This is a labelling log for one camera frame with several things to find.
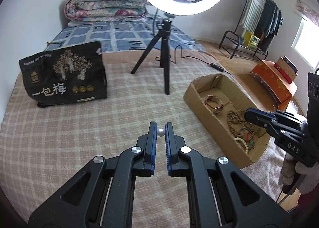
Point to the pink plaid blanket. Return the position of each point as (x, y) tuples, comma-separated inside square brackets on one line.
[(42, 148)]

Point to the striped hanging cloth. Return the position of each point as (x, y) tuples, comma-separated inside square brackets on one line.
[(252, 14)]

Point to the red strap wristwatch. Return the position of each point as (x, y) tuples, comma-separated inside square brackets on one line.
[(215, 104)]

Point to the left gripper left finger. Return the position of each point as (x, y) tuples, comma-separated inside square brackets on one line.
[(101, 193)]

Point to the cardboard box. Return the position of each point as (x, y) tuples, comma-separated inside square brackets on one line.
[(241, 142)]

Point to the black tripod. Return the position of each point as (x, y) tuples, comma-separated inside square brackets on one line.
[(162, 35)]

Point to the floral folded quilt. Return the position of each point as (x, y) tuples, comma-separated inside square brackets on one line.
[(93, 11)]

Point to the dark hanging clothes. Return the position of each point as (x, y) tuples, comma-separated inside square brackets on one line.
[(268, 25)]

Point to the cable inline controller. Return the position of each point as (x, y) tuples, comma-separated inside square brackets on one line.
[(217, 67)]

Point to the yellow green box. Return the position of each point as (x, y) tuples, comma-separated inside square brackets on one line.
[(250, 40)]

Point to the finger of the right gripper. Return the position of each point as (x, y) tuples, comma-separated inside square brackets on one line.
[(256, 116), (261, 124)]

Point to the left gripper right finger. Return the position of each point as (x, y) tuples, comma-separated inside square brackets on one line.
[(219, 193)]

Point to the orange cloth covered box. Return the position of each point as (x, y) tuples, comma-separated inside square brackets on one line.
[(274, 81)]

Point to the black metal clothes rack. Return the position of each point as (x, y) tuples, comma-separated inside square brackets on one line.
[(231, 42)]

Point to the stacked boxes on orange box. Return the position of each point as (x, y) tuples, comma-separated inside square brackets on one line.
[(287, 69)]

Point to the blue patterned bedsheet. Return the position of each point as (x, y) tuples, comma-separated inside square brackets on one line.
[(113, 36)]

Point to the white pearl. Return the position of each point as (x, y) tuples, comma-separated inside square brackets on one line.
[(161, 132)]

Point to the black snack bag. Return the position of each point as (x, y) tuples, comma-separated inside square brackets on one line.
[(68, 75)]

